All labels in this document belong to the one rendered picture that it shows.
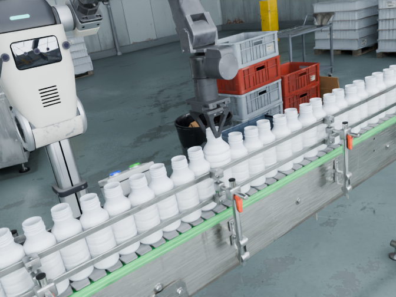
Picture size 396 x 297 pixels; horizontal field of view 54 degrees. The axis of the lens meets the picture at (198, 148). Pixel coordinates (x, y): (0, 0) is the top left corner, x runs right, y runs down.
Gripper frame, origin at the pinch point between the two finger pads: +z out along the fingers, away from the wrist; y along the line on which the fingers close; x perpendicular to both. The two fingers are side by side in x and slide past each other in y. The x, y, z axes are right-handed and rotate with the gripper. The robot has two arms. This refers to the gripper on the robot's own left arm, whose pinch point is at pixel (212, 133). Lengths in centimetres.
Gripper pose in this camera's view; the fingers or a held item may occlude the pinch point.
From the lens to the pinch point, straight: 99.6
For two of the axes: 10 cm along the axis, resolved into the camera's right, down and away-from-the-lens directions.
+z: 1.6, 9.3, 3.4
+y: -6.0, -1.9, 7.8
